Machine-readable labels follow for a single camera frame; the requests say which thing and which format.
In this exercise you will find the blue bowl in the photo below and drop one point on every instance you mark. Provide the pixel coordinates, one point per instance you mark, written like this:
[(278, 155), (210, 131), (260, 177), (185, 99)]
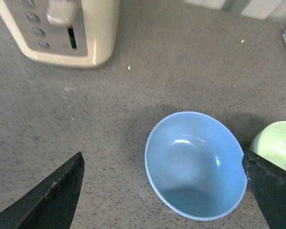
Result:
[(194, 165)]

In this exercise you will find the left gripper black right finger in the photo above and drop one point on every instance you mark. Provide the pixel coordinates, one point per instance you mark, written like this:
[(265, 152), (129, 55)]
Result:
[(268, 184)]

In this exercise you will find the cream toaster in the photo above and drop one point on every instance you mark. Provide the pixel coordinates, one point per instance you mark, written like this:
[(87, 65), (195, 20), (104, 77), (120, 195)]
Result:
[(71, 33)]

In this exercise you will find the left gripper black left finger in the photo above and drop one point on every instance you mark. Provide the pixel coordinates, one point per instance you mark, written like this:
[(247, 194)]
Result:
[(52, 203)]

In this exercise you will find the light green bowl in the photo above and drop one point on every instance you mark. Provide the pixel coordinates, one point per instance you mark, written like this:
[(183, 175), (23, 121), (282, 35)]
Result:
[(270, 144)]

